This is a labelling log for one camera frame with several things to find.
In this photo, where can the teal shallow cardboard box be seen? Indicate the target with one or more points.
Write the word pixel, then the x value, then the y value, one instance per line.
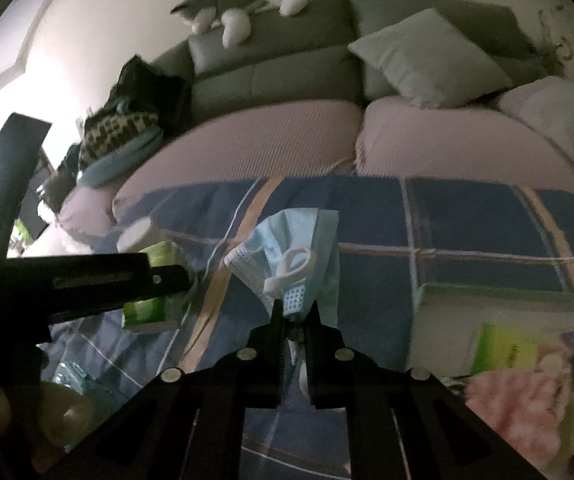
pixel 442 330

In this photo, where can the pink white striped cloth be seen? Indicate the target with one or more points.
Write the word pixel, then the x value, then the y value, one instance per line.
pixel 512 405

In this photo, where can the dark patterned knit cloth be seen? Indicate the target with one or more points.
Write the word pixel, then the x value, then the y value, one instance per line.
pixel 117 132

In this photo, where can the yellow green cloth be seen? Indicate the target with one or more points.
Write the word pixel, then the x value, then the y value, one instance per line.
pixel 502 350

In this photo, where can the teal cloth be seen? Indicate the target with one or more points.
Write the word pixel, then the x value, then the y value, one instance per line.
pixel 117 165

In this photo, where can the white plastic bottle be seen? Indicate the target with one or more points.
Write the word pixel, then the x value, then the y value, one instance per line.
pixel 134 235

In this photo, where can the large grey pillow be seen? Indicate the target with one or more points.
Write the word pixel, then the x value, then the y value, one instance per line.
pixel 427 55

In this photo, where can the person's left hand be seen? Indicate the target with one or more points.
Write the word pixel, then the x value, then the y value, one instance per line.
pixel 62 415

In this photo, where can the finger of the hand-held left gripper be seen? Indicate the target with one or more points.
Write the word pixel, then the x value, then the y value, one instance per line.
pixel 107 270

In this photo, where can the pale grey pillow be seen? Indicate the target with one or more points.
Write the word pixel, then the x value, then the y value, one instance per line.
pixel 562 110

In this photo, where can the green padded headboard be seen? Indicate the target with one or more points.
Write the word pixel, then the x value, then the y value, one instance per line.
pixel 277 60

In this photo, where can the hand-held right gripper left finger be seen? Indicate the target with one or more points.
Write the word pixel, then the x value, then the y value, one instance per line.
pixel 267 360

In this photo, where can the dark bedside cabinet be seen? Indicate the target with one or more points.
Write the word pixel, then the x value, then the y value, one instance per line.
pixel 34 210

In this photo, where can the pile of clothes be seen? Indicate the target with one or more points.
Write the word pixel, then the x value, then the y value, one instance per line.
pixel 157 90

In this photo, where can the teal plastic packet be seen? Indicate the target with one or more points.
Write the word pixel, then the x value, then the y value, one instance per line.
pixel 74 375

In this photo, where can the green tissue pack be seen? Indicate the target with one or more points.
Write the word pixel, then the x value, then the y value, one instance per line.
pixel 152 312

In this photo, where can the blue plaid blanket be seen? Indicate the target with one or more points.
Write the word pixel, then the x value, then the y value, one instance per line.
pixel 457 220

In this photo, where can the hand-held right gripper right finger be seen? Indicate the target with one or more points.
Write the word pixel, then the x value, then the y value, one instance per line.
pixel 324 360

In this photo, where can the blue face mask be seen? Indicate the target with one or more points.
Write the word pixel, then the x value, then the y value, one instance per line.
pixel 277 240

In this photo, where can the grey-green sofa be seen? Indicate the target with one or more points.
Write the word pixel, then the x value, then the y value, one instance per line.
pixel 267 140

